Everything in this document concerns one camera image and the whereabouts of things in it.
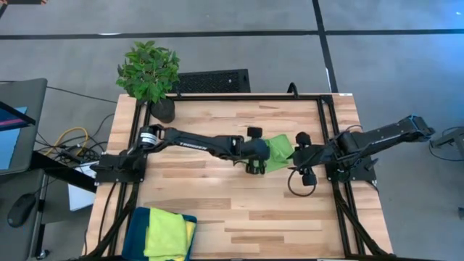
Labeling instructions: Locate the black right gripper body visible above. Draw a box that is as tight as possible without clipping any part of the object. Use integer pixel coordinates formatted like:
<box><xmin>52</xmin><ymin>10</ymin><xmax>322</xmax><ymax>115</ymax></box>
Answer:
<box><xmin>295</xmin><ymin>132</ymin><xmax>340</xmax><ymax>187</ymax></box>

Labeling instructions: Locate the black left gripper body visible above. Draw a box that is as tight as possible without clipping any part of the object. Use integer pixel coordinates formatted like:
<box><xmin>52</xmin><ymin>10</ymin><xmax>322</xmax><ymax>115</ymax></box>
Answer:
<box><xmin>241</xmin><ymin>126</ymin><xmax>271</xmax><ymax>175</ymax></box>

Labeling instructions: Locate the lime green microfiber towel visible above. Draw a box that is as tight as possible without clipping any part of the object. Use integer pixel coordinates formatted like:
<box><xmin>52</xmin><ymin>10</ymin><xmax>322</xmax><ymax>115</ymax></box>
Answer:
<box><xmin>143</xmin><ymin>207</ymin><xmax>189</xmax><ymax>261</ymax></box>

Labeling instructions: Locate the black perforated metal panel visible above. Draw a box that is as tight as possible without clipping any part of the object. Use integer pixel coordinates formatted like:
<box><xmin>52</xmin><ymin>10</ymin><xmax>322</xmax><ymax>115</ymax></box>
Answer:
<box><xmin>170</xmin><ymin>68</ymin><xmax>252</xmax><ymax>94</ymax></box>

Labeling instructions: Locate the grey metal stand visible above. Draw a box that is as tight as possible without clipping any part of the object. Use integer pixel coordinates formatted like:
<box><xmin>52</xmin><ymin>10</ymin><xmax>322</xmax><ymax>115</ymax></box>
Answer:
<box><xmin>429</xmin><ymin>126</ymin><xmax>464</xmax><ymax>162</ymax></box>

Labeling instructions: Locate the green plant in black pot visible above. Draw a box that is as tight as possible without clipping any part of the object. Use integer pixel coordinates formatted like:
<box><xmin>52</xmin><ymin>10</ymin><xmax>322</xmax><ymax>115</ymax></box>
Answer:
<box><xmin>115</xmin><ymin>39</ymin><xmax>181</xmax><ymax>124</ymax></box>

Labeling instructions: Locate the blue storage bin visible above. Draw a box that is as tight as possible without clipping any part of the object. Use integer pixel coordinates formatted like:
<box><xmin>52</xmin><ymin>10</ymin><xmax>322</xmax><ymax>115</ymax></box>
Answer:
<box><xmin>121</xmin><ymin>206</ymin><xmax>199</xmax><ymax>261</ymax></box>

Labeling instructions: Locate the white paper sheet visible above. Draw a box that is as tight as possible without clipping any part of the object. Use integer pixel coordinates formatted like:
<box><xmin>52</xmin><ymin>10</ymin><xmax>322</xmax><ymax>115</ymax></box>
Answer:
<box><xmin>67</xmin><ymin>161</ymin><xmax>98</xmax><ymax>212</ymax></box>

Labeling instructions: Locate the grey desk monitor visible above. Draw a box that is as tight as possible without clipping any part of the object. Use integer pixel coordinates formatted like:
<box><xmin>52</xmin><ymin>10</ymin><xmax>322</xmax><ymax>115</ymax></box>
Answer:
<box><xmin>0</xmin><ymin>78</ymin><xmax>49</xmax><ymax>177</ymax></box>

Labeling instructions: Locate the black computer mouse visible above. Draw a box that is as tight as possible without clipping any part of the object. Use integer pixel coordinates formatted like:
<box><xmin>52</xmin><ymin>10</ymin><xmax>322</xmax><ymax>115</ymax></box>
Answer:
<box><xmin>7</xmin><ymin>193</ymin><xmax>37</xmax><ymax>228</ymax></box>

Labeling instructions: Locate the grey desk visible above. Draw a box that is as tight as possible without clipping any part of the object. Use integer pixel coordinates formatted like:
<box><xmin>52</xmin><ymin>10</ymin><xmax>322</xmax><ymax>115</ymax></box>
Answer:
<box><xmin>0</xmin><ymin>168</ymin><xmax>46</xmax><ymax>261</ymax></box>

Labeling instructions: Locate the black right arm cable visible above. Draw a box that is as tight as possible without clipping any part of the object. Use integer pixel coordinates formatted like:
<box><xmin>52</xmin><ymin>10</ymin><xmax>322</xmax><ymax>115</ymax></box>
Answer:
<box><xmin>287</xmin><ymin>168</ymin><xmax>318</xmax><ymax>199</ymax></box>

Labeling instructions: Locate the black aluminium table frame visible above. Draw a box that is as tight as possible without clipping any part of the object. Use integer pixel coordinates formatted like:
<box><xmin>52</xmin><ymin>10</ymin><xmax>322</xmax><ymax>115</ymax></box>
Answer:
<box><xmin>83</xmin><ymin>93</ymin><xmax>396</xmax><ymax>261</ymax></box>

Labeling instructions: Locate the yellow floor cable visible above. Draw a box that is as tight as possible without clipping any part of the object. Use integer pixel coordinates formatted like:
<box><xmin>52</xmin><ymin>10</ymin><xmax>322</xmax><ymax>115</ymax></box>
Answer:
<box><xmin>45</xmin><ymin>126</ymin><xmax>90</xmax><ymax>157</ymax></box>

